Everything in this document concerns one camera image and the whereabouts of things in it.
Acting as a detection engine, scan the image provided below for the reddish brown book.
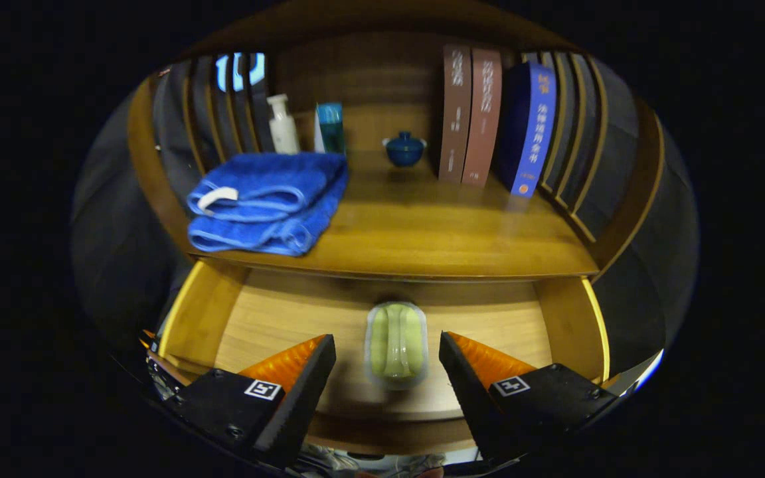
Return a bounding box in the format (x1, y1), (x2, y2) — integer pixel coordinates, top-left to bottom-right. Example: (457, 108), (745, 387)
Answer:
(461, 48), (503, 188)

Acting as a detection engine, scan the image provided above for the wooden countertop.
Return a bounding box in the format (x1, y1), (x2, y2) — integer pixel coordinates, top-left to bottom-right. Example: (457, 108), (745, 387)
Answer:
(187, 149), (599, 279)

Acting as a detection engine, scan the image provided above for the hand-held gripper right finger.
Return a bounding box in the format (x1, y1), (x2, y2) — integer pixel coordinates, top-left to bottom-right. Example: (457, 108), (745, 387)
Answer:
(439, 331), (622, 465)

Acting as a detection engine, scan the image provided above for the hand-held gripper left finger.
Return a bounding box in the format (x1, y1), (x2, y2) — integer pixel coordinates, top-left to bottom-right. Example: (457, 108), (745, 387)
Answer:
(149, 334), (337, 469)

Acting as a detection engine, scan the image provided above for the pale green soap dish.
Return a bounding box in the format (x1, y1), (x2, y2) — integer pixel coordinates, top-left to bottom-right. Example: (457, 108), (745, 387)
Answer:
(364, 301), (429, 390)

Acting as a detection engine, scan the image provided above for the dark brown book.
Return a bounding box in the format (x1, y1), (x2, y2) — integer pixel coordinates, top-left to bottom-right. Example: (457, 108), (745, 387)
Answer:
(437, 44), (473, 184)

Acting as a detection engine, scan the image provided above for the small blue lidded cup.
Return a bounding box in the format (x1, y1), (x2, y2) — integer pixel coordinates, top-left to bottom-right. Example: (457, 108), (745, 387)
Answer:
(382, 131), (428, 168)

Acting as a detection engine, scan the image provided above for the folded blue towel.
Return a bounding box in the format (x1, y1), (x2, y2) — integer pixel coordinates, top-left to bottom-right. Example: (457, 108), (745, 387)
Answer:
(187, 152), (349, 257)

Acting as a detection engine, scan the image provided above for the white pump bottle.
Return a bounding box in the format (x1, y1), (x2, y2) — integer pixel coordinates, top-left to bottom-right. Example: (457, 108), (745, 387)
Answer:
(267, 94), (301, 155)

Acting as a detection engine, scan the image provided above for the blue book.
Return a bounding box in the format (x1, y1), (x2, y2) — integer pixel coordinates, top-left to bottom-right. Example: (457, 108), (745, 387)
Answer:
(499, 62), (557, 199)

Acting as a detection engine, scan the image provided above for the wooden drawer with black knob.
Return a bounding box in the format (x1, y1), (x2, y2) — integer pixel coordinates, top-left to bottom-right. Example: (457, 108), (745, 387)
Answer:
(157, 259), (612, 455)

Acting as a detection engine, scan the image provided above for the black backdrop cloth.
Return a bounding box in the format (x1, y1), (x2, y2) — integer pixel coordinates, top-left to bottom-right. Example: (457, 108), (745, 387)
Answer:
(70, 50), (699, 372)

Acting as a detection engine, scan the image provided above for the brown wooden cabinet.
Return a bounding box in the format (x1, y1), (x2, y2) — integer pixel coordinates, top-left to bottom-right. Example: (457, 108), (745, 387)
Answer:
(127, 0), (665, 459)

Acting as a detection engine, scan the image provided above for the teal box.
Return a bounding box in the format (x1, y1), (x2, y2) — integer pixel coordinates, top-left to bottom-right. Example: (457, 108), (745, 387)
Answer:
(319, 102), (347, 156)

